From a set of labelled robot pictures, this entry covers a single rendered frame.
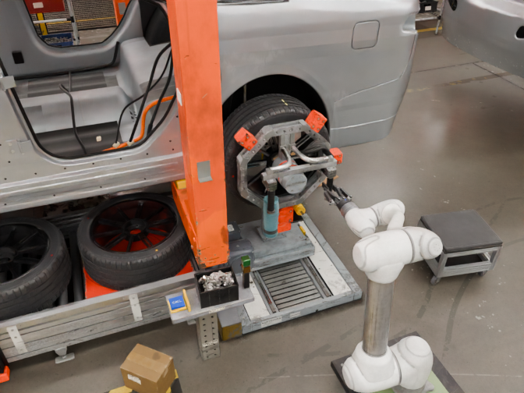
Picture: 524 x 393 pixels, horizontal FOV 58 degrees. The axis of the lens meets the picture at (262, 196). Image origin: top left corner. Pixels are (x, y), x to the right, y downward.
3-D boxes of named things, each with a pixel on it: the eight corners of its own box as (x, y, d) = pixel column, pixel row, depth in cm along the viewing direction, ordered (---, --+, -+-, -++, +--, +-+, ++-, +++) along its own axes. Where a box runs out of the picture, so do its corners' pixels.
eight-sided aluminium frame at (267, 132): (320, 192, 297) (328, 114, 264) (325, 199, 292) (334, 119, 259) (237, 211, 281) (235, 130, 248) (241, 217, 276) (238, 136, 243)
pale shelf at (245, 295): (243, 278, 259) (243, 274, 258) (254, 301, 247) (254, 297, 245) (165, 299, 247) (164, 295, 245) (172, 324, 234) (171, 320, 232)
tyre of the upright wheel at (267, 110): (334, 122, 301) (256, 72, 262) (352, 139, 283) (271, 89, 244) (273, 200, 321) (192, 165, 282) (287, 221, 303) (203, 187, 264)
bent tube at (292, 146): (316, 144, 266) (318, 127, 259) (333, 161, 251) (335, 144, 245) (288, 150, 261) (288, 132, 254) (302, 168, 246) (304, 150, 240)
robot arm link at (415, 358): (433, 385, 210) (446, 355, 197) (397, 395, 206) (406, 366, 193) (415, 355, 223) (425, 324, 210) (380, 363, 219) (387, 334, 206)
